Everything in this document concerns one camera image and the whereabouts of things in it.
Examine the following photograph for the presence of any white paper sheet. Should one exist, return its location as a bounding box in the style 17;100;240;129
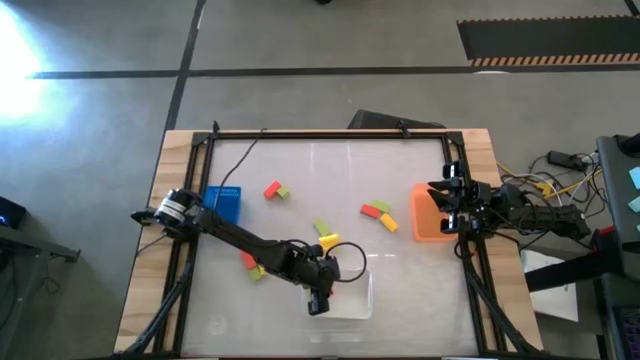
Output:
519;248;580;323

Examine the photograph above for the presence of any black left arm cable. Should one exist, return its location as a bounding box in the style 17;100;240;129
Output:
213;128;267;214

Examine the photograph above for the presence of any black side desk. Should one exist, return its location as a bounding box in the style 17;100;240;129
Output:
597;133;640;281

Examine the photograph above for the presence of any white plastic bin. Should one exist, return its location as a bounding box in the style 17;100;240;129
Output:
301;268;375;320

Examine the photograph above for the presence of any black looped gripper cable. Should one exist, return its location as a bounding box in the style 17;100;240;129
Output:
327;241;368;285

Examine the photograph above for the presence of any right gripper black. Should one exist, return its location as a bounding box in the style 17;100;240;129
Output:
427;160;494;235

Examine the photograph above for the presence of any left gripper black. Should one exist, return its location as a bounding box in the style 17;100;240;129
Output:
298;244;342;317

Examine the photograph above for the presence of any yellow cable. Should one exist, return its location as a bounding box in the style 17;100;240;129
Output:
497;162;602;199

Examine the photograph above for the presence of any blue plastic mesh basket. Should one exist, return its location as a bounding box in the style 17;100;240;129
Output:
202;185;243;224

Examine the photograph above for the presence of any black power adapter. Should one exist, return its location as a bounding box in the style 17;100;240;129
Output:
547;149;584;169

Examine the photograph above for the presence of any black slanted support bar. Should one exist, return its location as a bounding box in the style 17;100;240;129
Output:
524;248;622;293

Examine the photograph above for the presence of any orange plastic bin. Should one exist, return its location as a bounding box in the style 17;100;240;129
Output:
409;182;459;244

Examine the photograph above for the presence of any black aluminium table frame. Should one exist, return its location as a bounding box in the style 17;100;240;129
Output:
112;127;539;359

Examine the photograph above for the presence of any black device with blue light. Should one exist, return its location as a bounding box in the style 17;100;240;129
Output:
0;196;27;230

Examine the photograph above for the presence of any black hazard-striped floor mat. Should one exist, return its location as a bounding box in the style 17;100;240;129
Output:
457;14;640;68

